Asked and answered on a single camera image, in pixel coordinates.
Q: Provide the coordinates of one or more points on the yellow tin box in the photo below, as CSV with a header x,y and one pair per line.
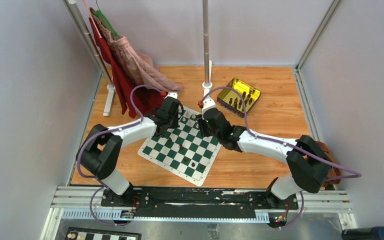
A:
x,y
239,97

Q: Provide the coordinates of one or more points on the pink cloth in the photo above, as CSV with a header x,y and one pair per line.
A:
x,y
138,66

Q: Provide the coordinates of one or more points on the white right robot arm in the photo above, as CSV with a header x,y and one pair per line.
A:
x,y
308,164

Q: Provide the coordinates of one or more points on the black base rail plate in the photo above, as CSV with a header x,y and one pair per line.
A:
x,y
202,202

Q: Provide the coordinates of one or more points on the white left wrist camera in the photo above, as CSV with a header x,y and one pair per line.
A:
x,y
171,94

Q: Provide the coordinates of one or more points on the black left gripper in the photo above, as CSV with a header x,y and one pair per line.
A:
x,y
175,124

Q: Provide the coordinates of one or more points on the metal rack pole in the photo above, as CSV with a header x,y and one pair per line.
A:
x,y
207,84
78,20

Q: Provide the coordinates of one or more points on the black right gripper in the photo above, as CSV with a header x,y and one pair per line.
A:
x,y
202,123

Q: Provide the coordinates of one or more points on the left metal rack pole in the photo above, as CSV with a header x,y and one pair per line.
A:
x,y
78,20

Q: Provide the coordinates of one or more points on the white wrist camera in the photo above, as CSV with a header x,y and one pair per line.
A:
x,y
171,94
207,104

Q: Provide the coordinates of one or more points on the red cloth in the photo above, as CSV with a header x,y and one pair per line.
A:
x,y
145,98

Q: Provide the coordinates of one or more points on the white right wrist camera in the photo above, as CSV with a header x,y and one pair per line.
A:
x,y
207,104

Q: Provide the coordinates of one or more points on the centre metal rack pole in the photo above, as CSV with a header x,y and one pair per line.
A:
x,y
207,84

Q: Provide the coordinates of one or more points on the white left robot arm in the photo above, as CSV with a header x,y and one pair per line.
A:
x,y
100,151

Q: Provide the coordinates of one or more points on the green white chess mat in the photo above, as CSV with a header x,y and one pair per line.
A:
x,y
183,151

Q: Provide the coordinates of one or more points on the green cloth on hanger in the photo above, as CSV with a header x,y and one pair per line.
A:
x,y
102,21

